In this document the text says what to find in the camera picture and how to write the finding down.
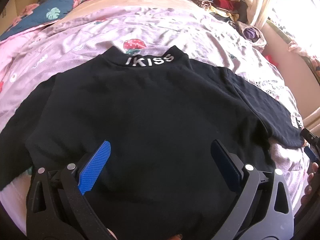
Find lilac strawberry print duvet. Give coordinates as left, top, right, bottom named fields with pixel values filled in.
left=1, top=6, right=309, bottom=236

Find beige bed sheet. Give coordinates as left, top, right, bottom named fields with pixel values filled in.
left=53, top=0, right=200, bottom=27

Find purple cloth in bag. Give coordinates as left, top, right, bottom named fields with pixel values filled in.
left=227, top=21, right=267, bottom=53

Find right hand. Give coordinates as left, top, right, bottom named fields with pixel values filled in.
left=300, top=163, right=319, bottom=205

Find black IKISS sweater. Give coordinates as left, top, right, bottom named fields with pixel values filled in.
left=1, top=47, right=304, bottom=239

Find colourful clothes on windowsill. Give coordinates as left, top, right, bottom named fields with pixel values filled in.
left=266, top=19, right=319, bottom=83

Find red cloth on floor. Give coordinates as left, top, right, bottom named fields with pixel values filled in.
left=264, top=55, right=279, bottom=67

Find teal floral quilt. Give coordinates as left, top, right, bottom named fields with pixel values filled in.
left=1, top=0, right=84, bottom=41

